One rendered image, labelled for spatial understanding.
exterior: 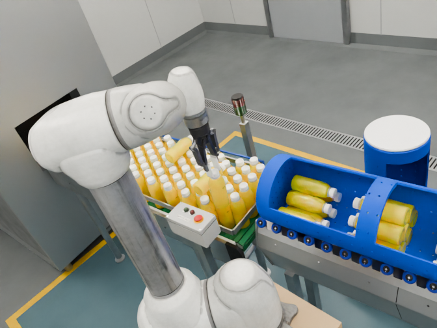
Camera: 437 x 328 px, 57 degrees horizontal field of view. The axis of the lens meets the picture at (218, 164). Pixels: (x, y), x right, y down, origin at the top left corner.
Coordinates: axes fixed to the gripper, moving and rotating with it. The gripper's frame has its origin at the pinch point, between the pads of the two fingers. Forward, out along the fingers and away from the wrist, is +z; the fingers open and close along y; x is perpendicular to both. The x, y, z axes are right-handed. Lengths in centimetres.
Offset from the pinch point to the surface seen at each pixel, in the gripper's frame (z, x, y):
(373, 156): 31, -38, 61
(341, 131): 129, 48, 199
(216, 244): 42.7, 6.6, -6.3
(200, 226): 19.1, 0.3, -15.2
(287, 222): 21.5, -28.6, 2.6
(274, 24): 108, 226, 377
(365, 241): 17, -59, 3
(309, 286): 93, -19, 21
